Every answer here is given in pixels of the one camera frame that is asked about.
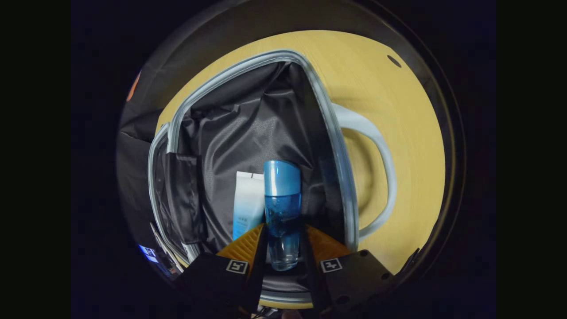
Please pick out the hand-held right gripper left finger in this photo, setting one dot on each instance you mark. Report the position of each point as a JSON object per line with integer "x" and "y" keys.
{"x": 258, "y": 274}

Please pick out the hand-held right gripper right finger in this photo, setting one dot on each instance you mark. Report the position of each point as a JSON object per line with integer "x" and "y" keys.
{"x": 310, "y": 274}

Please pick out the clear blue bottle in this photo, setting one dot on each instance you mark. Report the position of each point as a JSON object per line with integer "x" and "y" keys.
{"x": 282, "y": 208}

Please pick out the white and blue tube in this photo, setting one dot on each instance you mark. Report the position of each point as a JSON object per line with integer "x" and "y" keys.
{"x": 248, "y": 199}

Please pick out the light blue suitcase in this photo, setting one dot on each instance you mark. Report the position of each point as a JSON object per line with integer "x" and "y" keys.
{"x": 248, "y": 128}

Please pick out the black round table grommet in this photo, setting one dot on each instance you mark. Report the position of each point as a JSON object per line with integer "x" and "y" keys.
{"x": 394, "y": 61}

